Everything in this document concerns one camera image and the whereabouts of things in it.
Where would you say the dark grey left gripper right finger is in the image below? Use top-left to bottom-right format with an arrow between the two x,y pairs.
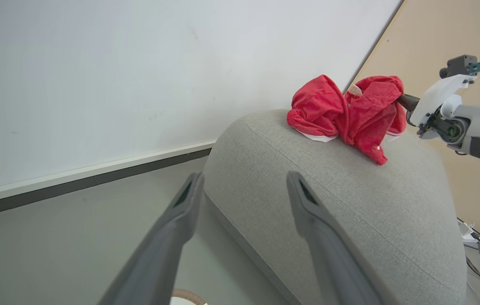
287,171 -> 398,305

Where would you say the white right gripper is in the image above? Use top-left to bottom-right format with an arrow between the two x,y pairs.
397,74 -> 477,140

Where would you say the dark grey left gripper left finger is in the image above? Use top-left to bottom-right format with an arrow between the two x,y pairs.
98,172 -> 205,305

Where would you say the red and white garment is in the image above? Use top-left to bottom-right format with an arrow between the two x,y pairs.
287,75 -> 408,166

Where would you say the white laundry basket brown rim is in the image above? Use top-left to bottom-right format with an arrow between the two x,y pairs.
170,289 -> 207,305

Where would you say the grey fabric sofa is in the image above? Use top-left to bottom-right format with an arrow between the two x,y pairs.
202,109 -> 468,305

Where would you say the white and black skirting strip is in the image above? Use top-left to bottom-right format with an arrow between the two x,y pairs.
0,141 -> 216,221

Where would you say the white power adapter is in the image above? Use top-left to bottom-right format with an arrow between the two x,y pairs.
461,223 -> 480,244

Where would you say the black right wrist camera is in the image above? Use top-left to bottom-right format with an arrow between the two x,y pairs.
439,54 -> 480,79

